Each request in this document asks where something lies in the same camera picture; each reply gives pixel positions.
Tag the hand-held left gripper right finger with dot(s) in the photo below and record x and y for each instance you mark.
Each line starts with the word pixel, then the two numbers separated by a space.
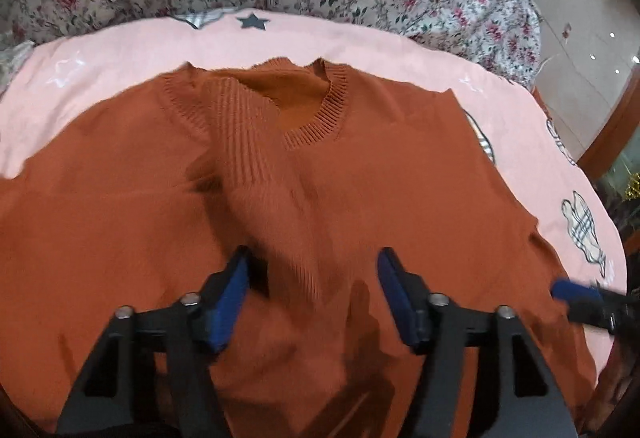
pixel 396 299

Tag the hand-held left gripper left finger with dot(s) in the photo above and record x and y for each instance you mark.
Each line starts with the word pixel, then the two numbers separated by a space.
pixel 230 299

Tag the wooden glass cabinet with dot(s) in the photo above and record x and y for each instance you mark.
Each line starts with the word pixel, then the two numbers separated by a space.
pixel 612 128

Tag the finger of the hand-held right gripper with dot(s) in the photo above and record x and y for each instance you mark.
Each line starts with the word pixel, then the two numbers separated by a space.
pixel 567 291

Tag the pink printed bedsheet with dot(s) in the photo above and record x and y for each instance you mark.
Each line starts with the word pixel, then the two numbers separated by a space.
pixel 125 49

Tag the orange knit sweater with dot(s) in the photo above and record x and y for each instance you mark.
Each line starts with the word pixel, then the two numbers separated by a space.
pixel 350 178

